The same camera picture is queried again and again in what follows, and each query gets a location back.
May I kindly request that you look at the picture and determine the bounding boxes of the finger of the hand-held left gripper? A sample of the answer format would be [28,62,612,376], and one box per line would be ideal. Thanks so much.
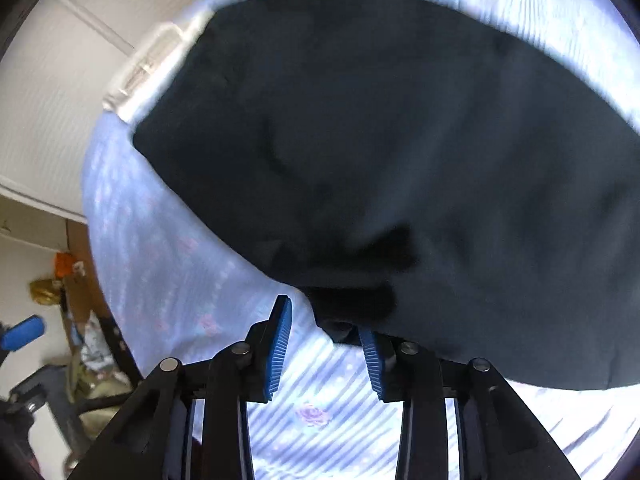
[0,314,46,353]

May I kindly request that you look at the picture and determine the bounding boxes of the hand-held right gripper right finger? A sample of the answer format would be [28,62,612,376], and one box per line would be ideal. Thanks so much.
[358,327,583,480]

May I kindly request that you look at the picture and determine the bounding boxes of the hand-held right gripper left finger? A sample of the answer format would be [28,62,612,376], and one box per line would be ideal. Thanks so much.
[67,295,293,480]

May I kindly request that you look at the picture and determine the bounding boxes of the black pants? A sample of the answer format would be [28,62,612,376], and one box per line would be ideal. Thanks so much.
[131,0,640,392]

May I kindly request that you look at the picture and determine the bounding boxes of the golden bag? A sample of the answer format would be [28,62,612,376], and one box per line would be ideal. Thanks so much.
[30,277,64,307]

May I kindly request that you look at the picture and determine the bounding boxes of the olive cloth bundle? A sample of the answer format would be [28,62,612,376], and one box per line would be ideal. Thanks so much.
[70,357,133,438]

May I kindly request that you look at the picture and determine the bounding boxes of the orange bag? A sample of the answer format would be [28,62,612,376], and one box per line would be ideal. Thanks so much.
[54,252,77,279]

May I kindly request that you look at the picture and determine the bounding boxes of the blue patterned bed cover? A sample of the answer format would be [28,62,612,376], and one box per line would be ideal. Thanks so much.
[82,0,640,480]

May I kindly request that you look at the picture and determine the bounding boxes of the white wardrobe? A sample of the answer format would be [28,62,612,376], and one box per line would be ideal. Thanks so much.
[0,0,251,221]

